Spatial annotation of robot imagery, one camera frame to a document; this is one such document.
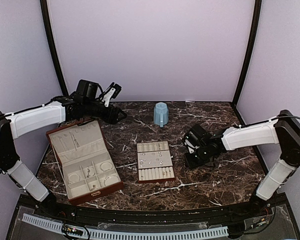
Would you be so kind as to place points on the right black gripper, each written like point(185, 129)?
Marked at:
point(191, 164)

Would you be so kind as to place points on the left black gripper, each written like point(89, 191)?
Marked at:
point(111, 117)

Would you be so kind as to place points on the brown jewelry tray cream lining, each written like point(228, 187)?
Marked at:
point(153, 158)

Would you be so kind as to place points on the brown jewelry box cream lining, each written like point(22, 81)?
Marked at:
point(84, 159)

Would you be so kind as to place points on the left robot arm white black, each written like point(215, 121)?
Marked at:
point(84, 102)

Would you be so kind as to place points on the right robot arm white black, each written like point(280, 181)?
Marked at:
point(283, 130)

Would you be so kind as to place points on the light blue upside-down mug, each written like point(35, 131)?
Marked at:
point(161, 114)

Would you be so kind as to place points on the small circuit board with leds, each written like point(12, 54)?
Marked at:
point(71, 230)

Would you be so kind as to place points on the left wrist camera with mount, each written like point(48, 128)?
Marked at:
point(111, 93)

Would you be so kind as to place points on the black front table rail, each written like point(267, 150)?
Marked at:
point(235, 214)

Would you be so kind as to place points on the white slotted cable duct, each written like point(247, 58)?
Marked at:
point(98, 234)

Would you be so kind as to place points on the black left corner post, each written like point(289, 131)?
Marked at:
point(52, 46)

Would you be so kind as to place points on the black corner post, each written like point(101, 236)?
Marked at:
point(52, 46)
point(248, 53)

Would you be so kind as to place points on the black right corner post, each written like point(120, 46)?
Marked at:
point(248, 53)

